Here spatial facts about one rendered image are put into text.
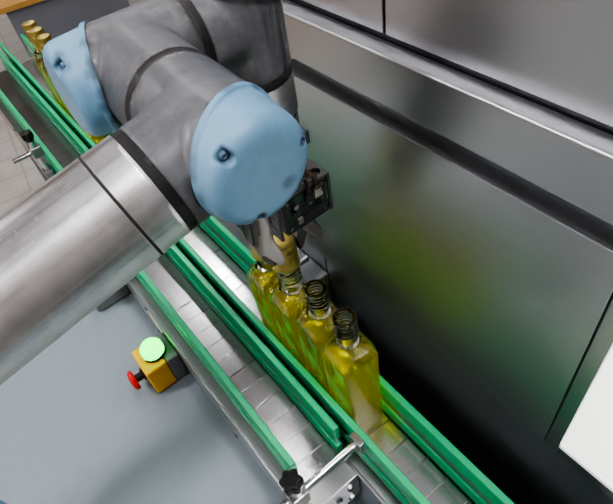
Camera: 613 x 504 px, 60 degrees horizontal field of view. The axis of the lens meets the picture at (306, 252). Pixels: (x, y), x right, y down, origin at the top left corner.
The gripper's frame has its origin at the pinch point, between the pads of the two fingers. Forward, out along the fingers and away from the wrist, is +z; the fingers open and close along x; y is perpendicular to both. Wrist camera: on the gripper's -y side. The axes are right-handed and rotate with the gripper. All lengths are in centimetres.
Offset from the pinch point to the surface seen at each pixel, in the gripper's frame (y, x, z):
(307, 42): -6.9, 12.9, -19.4
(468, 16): 13.9, 14.9, -27.1
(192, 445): -9.2, -22.2, 42.5
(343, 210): -2.4, 12.1, 3.8
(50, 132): -108, -7, 29
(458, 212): 17.2, 11.9, -8.8
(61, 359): -45, -34, 43
